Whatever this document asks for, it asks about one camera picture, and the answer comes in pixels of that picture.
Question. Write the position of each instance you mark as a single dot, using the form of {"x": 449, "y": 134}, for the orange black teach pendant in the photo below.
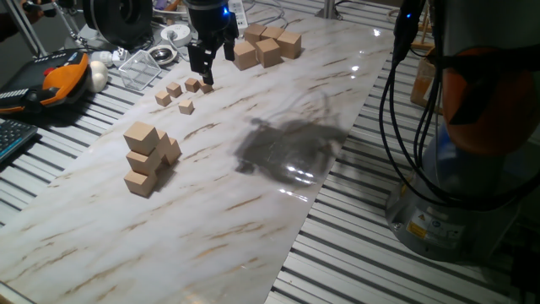
{"x": 63, "y": 80}

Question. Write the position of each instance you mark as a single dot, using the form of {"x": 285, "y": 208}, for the white egg shaped object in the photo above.
{"x": 98, "y": 76}

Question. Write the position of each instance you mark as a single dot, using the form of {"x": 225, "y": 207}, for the aluminium frame profile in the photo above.
{"x": 25, "y": 25}

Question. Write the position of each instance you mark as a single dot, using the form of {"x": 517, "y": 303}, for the black round spool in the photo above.
{"x": 118, "y": 21}

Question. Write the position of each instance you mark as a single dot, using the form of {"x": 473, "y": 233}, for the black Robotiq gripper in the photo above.
{"x": 208, "y": 21}

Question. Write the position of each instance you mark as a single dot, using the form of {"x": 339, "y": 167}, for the wooden rack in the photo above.
{"x": 423, "y": 44}

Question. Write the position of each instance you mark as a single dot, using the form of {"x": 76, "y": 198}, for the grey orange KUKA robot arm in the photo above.
{"x": 498, "y": 110}

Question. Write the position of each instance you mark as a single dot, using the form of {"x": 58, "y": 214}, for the black computer keyboard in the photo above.
{"x": 14, "y": 135}

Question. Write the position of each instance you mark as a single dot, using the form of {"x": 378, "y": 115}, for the marble pattern mat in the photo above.
{"x": 211, "y": 211}

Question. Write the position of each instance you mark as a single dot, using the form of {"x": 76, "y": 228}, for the white round power socket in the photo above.
{"x": 177, "y": 33}

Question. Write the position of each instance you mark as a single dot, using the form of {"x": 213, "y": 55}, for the white power strip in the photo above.
{"x": 239, "y": 14}

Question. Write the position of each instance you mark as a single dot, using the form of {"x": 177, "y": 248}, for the orange cardboard box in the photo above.
{"x": 422, "y": 82}

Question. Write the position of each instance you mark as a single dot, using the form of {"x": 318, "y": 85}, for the medium wooden cube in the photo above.
{"x": 139, "y": 183}
{"x": 173, "y": 152}
{"x": 141, "y": 137}
{"x": 163, "y": 143}
{"x": 142, "y": 164}

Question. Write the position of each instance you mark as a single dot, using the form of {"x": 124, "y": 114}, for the aluminium upright post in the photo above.
{"x": 329, "y": 6}

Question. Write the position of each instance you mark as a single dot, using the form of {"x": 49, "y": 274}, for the small wooden cube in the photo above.
{"x": 206, "y": 88}
{"x": 192, "y": 85}
{"x": 163, "y": 98}
{"x": 174, "y": 89}
{"x": 186, "y": 106}

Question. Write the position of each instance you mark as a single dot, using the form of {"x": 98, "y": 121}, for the round metal bowl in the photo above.
{"x": 162, "y": 54}

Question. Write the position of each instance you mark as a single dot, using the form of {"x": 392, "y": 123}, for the white plug adapter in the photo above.
{"x": 103, "y": 57}

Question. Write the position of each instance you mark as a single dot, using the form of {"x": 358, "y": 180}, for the large wooden cube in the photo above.
{"x": 272, "y": 32}
{"x": 255, "y": 33}
{"x": 268, "y": 52}
{"x": 245, "y": 55}
{"x": 289, "y": 44}

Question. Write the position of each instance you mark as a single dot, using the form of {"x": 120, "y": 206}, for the clear plastic box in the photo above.
{"x": 139, "y": 69}

